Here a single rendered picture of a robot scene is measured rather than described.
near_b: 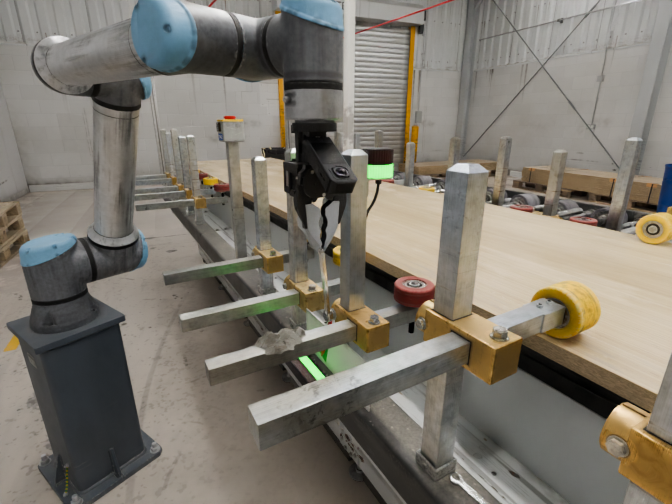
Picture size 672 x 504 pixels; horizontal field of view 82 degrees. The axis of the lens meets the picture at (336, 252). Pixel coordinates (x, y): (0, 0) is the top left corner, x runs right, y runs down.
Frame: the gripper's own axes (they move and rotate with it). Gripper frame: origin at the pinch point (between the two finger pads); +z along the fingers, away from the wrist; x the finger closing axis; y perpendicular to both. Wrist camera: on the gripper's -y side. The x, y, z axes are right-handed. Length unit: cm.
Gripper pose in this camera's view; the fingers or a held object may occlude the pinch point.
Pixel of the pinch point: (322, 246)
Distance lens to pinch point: 65.4
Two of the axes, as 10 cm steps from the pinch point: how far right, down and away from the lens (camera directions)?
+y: -5.0, -2.8, 8.2
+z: 0.0, 9.5, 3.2
